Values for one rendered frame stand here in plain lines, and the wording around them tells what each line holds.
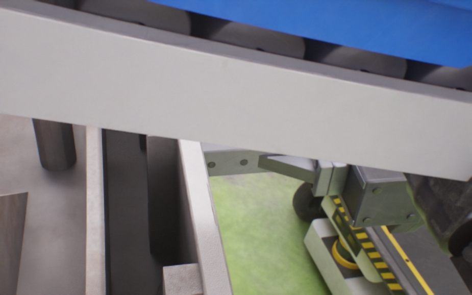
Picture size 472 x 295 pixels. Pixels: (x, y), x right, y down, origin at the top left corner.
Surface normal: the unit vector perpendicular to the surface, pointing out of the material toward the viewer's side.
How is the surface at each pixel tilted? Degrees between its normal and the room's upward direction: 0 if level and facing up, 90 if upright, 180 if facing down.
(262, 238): 0
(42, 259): 10
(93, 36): 90
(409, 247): 0
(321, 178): 90
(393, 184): 90
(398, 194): 90
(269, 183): 0
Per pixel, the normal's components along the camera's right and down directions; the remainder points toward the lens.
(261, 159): -0.33, 0.61
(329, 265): -0.91, 0.05
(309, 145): 0.18, 0.66
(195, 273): 0.07, -0.75
